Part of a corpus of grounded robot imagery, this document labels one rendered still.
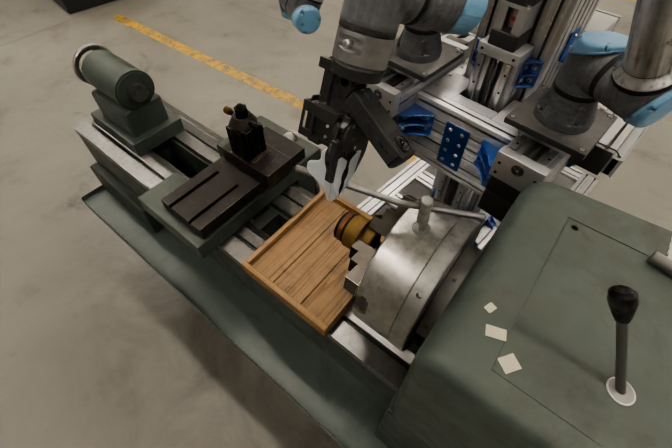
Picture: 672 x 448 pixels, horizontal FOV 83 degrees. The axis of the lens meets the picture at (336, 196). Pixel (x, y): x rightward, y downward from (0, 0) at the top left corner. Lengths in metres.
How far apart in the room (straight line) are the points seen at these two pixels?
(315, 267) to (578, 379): 0.67
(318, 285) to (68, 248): 1.83
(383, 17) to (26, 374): 2.17
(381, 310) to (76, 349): 1.75
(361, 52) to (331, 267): 0.71
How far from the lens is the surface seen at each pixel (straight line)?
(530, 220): 0.80
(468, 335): 0.64
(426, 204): 0.66
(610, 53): 1.10
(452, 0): 0.55
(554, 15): 1.31
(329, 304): 1.03
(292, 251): 1.11
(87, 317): 2.33
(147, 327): 2.16
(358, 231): 0.86
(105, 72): 1.51
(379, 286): 0.73
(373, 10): 0.49
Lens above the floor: 1.82
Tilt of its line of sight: 49 degrees down
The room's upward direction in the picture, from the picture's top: straight up
